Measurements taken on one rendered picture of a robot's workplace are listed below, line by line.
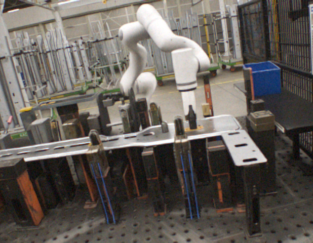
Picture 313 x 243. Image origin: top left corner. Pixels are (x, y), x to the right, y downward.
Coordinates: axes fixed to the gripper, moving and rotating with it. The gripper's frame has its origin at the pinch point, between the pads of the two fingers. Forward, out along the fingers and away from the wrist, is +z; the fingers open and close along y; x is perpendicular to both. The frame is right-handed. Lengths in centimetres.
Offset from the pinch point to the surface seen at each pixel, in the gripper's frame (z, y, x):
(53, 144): 3, -11, -70
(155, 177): 15.2, 15.2, -18.4
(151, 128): 3.5, -11.8, -19.5
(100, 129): 2, -21, -47
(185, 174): 13.7, 18.8, -6.0
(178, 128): -3.3, 12.6, -6.1
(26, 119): -6, -35, -96
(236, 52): 53, -755, 187
